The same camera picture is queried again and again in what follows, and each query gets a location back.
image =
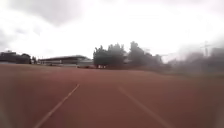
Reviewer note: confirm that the group of dark trees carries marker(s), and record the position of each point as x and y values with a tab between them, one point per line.
116	56

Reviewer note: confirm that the low grandstand building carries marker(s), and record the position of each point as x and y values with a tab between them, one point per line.
65	60

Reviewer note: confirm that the pole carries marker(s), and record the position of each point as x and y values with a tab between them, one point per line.
206	49

